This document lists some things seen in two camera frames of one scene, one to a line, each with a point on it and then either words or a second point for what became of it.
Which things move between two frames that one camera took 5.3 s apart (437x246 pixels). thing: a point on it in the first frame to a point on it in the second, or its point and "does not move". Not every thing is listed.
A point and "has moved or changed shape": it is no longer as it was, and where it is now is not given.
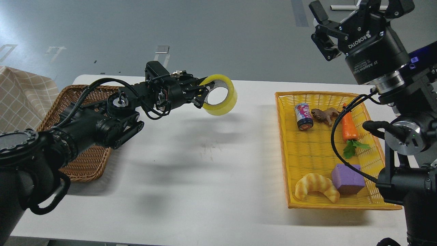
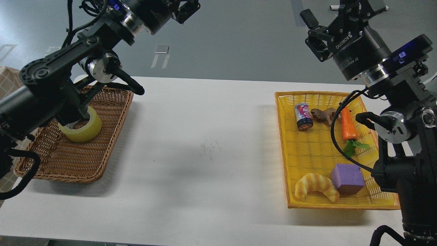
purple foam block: [347, 180] does not move
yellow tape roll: [227, 106] has moved or changed shape
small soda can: [304, 116] does not move
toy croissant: [315, 181] does not move
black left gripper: [173, 90] to [154, 14]
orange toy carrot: [351, 134] does not move
